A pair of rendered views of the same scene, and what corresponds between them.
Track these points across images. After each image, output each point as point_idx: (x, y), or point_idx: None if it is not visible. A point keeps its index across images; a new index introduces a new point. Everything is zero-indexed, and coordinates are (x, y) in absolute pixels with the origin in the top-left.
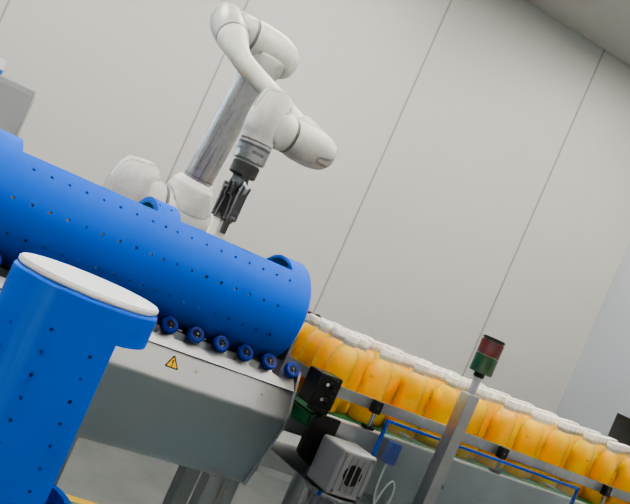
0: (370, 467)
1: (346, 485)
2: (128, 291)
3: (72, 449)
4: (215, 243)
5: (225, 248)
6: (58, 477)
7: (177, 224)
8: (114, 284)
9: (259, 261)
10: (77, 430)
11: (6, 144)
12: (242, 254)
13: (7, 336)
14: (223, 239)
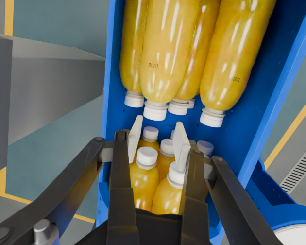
0: None
1: None
2: (291, 233)
3: (88, 60)
4: (248, 178)
5: (256, 161)
6: (94, 61)
7: (223, 233)
8: (278, 237)
9: (289, 87)
10: (289, 195)
11: None
12: (270, 128)
13: None
14: (184, 129)
